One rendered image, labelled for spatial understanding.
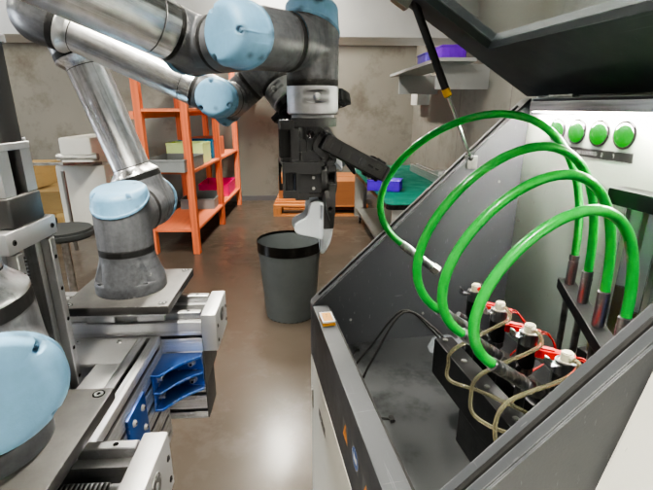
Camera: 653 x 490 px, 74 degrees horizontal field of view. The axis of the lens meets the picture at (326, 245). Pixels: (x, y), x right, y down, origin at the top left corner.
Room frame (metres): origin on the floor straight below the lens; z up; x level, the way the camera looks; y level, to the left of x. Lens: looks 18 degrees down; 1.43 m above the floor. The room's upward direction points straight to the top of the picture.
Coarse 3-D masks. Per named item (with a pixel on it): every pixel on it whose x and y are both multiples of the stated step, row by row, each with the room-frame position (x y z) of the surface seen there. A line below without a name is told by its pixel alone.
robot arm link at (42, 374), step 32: (0, 256) 0.35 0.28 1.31; (0, 288) 0.33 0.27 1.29; (32, 288) 0.36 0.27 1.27; (0, 320) 0.31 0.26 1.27; (32, 320) 0.34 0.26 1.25; (0, 352) 0.29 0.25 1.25; (32, 352) 0.31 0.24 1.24; (64, 352) 0.35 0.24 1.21; (0, 384) 0.29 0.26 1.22; (32, 384) 0.31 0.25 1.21; (64, 384) 0.33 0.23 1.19; (0, 416) 0.29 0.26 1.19; (32, 416) 0.31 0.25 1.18; (0, 448) 0.29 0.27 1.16
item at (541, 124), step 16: (480, 112) 0.83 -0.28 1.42; (496, 112) 0.82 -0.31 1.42; (512, 112) 0.81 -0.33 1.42; (448, 128) 0.84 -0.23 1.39; (544, 128) 0.80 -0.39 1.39; (416, 144) 0.85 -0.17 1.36; (400, 160) 0.85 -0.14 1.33; (384, 192) 0.86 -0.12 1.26; (576, 192) 0.79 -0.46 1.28; (384, 224) 0.86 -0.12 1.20; (576, 224) 0.78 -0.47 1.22; (400, 240) 0.86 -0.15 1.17; (576, 240) 0.78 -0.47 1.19; (576, 256) 0.78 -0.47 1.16
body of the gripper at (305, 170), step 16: (288, 128) 0.65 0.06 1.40; (304, 128) 0.66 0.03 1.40; (320, 128) 0.66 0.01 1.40; (288, 144) 0.66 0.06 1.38; (304, 144) 0.66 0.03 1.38; (288, 160) 0.66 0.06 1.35; (304, 160) 0.66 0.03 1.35; (320, 160) 0.65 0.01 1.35; (288, 176) 0.64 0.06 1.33; (304, 176) 0.64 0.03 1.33; (320, 176) 0.64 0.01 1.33; (336, 176) 0.64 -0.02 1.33; (288, 192) 0.63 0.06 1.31; (304, 192) 0.64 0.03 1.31; (320, 192) 0.64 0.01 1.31
